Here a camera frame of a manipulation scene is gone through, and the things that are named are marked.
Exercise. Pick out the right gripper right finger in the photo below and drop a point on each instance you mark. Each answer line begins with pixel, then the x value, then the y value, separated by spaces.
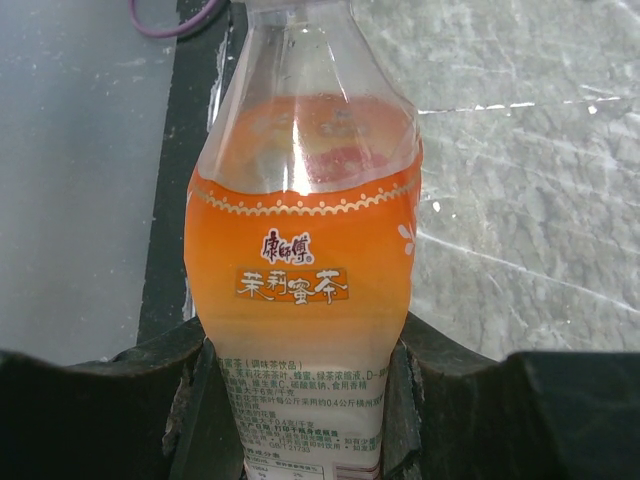
pixel 451 413

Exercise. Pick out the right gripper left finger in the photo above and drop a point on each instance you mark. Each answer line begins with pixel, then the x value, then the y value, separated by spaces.
pixel 156 411

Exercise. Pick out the orange drink bottle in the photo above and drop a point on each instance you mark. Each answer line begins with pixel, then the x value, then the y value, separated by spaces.
pixel 300 239

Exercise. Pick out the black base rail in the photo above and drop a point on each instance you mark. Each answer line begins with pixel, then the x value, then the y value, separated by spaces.
pixel 195 93

